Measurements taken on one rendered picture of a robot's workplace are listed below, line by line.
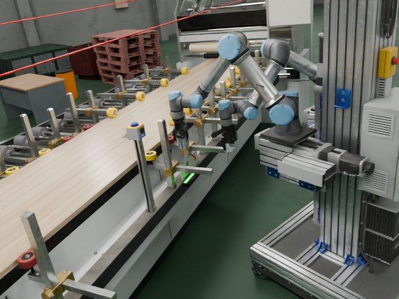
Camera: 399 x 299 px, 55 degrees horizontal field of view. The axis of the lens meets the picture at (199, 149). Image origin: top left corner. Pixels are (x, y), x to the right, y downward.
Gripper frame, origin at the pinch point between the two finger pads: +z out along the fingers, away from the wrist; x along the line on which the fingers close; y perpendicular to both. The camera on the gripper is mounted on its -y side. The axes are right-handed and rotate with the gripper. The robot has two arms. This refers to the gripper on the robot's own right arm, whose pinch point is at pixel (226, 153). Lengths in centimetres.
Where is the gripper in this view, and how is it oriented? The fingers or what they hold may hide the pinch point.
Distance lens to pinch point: 245.8
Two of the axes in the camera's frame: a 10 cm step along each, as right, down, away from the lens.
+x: 4.0, -4.2, 8.2
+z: 1.3, 9.1, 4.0
